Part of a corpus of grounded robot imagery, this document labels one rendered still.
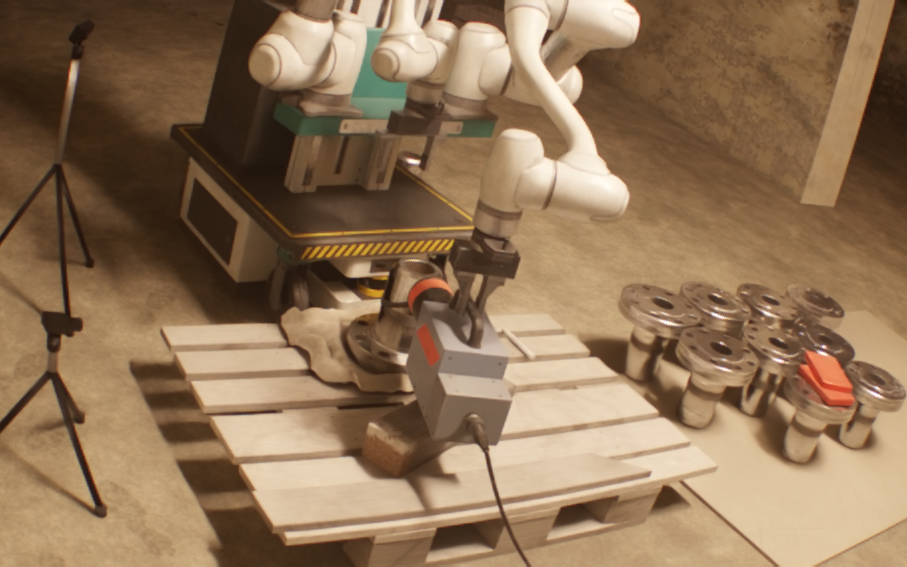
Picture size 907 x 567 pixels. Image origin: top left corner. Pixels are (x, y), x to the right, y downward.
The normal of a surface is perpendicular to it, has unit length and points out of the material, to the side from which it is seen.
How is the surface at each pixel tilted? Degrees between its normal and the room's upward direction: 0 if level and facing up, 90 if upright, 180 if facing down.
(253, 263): 90
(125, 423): 0
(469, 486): 0
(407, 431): 0
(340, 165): 90
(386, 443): 90
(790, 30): 90
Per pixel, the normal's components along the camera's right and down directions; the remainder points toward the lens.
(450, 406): 0.24, 0.47
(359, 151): 0.59, 0.48
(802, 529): 0.26, -0.88
